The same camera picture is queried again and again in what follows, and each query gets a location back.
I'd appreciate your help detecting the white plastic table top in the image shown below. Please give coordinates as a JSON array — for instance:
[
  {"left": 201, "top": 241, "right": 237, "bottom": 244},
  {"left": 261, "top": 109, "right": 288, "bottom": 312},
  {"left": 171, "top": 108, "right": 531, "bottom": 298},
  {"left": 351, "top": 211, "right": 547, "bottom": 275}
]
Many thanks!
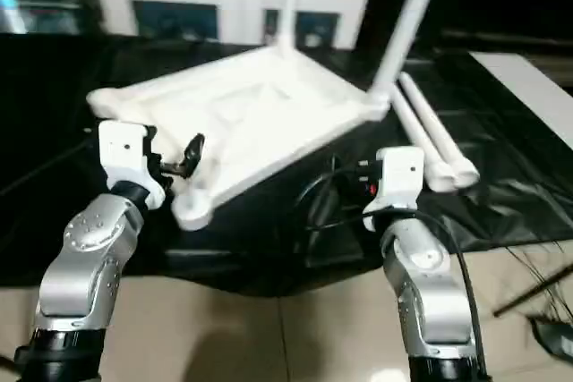
[{"left": 86, "top": 45, "right": 393, "bottom": 230}]

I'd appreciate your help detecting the white plastic table leg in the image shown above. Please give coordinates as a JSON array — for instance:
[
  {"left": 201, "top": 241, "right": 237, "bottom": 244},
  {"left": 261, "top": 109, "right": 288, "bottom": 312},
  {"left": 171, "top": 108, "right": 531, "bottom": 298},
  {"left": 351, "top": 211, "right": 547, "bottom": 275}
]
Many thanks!
[
  {"left": 398, "top": 72, "right": 481, "bottom": 189},
  {"left": 389, "top": 87, "right": 458, "bottom": 194},
  {"left": 368, "top": 0, "right": 449, "bottom": 102},
  {"left": 272, "top": 0, "right": 304, "bottom": 57}
]

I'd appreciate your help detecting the black work mat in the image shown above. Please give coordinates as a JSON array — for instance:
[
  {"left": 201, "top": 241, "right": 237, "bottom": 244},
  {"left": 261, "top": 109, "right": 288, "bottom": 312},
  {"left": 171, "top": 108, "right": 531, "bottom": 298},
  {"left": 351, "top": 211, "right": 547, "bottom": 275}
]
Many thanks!
[{"left": 0, "top": 33, "right": 573, "bottom": 298}]

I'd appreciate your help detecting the white flat board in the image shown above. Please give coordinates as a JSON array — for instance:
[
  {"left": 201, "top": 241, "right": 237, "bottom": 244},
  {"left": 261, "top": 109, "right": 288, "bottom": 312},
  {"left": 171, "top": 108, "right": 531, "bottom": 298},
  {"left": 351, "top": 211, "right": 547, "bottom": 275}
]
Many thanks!
[{"left": 469, "top": 52, "right": 573, "bottom": 149}]

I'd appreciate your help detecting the black folding stand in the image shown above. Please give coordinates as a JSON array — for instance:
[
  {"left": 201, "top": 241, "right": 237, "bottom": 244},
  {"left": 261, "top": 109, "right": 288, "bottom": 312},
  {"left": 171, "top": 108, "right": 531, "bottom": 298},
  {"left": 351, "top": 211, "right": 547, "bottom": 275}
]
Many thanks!
[{"left": 492, "top": 264, "right": 573, "bottom": 318}]

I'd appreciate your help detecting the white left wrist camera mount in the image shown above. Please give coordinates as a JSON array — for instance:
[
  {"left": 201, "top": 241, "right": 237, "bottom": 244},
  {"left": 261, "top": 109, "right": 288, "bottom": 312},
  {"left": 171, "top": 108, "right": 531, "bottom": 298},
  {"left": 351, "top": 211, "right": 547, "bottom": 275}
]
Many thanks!
[{"left": 96, "top": 119, "right": 168, "bottom": 215}]

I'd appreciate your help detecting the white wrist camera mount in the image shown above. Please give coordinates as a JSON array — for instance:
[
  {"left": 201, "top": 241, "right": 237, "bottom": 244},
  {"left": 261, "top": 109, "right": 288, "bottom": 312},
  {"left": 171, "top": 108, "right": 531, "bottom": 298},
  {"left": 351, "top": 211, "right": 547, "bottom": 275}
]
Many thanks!
[
  {"left": 362, "top": 146, "right": 425, "bottom": 233},
  {"left": 96, "top": 119, "right": 168, "bottom": 215}
]

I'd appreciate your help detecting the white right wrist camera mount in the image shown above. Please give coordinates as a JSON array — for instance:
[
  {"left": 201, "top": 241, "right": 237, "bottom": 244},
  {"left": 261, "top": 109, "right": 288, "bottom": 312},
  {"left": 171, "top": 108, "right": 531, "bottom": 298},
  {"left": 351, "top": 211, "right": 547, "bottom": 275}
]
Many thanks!
[{"left": 362, "top": 146, "right": 425, "bottom": 233}]

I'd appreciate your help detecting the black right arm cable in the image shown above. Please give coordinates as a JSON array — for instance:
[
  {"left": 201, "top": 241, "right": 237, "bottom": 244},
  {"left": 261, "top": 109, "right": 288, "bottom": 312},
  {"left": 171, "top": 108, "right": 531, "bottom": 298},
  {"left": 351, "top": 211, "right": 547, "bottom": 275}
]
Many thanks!
[{"left": 294, "top": 166, "right": 486, "bottom": 374}]

